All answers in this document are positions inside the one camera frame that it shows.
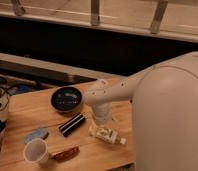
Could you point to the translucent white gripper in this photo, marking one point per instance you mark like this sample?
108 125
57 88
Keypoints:
101 114

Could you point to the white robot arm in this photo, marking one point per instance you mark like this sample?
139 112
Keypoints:
164 101

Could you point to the black ceramic bowl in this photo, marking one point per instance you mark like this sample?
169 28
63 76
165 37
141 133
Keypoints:
66 99

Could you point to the black rectangular box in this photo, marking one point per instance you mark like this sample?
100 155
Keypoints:
68 127

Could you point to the brown snack bar wrapper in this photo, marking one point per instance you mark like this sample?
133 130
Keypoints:
66 154

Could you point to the blue sponge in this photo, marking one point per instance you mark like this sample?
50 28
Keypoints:
38 133

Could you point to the wooden table board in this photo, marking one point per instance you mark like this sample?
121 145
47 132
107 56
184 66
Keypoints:
30 111

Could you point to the white paper cup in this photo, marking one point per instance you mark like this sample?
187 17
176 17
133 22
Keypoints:
35 151

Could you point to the middle metal railing post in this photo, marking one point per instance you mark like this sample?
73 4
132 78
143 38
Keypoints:
95 12

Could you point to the metal railing post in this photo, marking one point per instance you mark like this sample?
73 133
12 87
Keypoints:
158 16
18 8
95 12

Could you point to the right metal railing post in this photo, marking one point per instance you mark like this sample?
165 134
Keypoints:
158 16

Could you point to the left metal railing post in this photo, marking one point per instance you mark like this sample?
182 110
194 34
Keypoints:
18 8

